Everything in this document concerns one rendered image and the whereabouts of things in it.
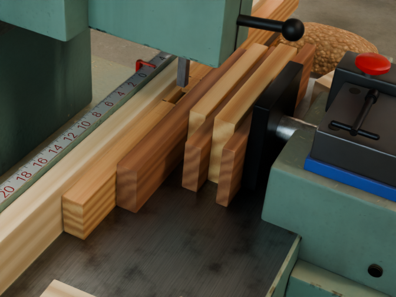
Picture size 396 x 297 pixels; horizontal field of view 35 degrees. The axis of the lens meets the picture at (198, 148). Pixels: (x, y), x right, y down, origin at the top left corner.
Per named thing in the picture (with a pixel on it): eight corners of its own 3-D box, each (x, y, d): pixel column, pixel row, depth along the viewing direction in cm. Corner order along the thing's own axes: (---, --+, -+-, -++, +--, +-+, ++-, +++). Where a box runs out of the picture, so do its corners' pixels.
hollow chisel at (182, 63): (184, 88, 61) (187, 42, 58) (176, 85, 61) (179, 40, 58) (188, 83, 62) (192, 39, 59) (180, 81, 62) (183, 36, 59)
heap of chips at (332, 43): (370, 89, 73) (378, 61, 71) (260, 56, 77) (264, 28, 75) (387, 58, 80) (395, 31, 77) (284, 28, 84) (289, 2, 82)
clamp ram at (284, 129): (317, 215, 54) (340, 133, 49) (239, 186, 57) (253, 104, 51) (345, 161, 61) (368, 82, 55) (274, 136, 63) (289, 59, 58)
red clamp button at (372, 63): (384, 81, 52) (388, 71, 51) (349, 71, 53) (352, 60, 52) (392, 66, 54) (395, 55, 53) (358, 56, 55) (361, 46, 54)
